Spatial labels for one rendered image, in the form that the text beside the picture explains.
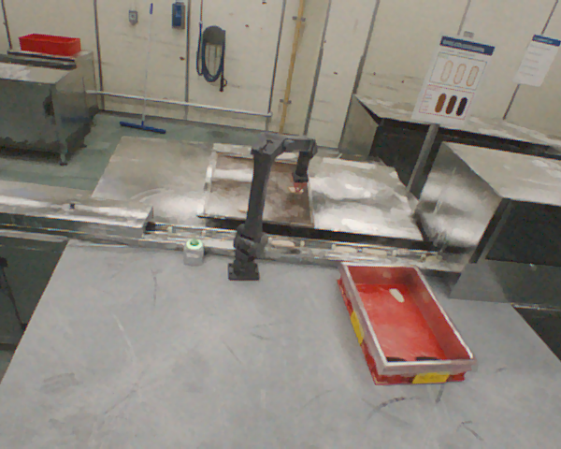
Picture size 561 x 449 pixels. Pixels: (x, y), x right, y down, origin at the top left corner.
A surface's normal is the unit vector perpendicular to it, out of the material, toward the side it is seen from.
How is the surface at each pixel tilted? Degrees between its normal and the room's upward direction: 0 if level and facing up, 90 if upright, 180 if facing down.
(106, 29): 90
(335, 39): 90
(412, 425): 0
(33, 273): 90
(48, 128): 90
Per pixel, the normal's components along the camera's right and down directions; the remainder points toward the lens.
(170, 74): 0.04, 0.55
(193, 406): 0.15, -0.83
